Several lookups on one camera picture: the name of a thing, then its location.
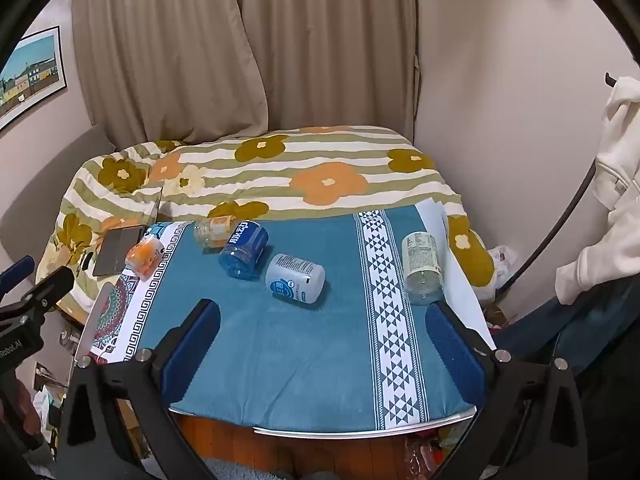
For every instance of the framed wall poster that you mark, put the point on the framed wall poster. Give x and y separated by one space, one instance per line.
30 75

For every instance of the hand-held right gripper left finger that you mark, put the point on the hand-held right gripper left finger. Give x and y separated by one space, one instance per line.
195 345

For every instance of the person's left hand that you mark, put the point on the person's left hand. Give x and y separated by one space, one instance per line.
22 407

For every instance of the floral striped blanket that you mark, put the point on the floral striped blanket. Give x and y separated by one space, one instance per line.
300 170

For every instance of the blue patterned towel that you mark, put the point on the blue patterned towel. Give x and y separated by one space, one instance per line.
300 355

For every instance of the white plastic bag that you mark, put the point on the white plastic bag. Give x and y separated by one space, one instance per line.
500 258

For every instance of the white hoodie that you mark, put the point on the white hoodie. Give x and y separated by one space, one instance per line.
615 160

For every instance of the beige curtain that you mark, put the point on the beige curtain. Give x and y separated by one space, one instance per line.
175 50

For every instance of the grey laptop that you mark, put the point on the grey laptop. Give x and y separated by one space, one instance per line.
117 251

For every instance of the mandala print cloth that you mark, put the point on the mandala print cloth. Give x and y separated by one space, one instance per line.
117 305

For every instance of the black wall hook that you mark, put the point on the black wall hook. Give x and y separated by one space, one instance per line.
610 81

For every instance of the dark blue jeans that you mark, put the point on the dark blue jeans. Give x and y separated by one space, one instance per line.
575 332

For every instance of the orange and white bottle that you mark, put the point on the orange and white bottle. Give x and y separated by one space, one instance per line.
142 259

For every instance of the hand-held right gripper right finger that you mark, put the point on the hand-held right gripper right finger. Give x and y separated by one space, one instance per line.
457 360

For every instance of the clear jar with green label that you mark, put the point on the clear jar with green label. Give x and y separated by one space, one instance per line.
422 265

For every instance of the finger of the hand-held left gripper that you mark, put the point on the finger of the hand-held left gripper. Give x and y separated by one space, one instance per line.
17 272
52 287

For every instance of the white bottle, blue label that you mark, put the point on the white bottle, blue label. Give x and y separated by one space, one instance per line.
295 280

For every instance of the clear bottle with orange label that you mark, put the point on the clear bottle with orange label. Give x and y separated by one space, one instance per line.
215 231

